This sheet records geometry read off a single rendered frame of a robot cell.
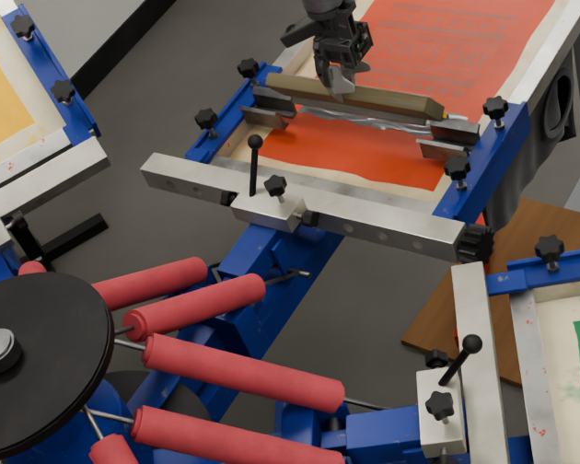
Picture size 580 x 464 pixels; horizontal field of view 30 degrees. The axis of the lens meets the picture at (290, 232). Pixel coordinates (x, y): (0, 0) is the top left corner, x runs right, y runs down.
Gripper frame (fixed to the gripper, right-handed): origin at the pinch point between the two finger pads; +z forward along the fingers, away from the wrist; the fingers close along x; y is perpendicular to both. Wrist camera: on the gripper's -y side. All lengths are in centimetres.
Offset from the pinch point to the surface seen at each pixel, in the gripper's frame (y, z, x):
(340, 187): 5.2, 10.2, -15.0
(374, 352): -28, 109, 11
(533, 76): 27.7, 10.2, 21.7
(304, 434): 30, 4, -66
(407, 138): 9.0, 13.7, 3.3
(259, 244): 1.8, 5.1, -35.6
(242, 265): 1.6, 5.1, -40.8
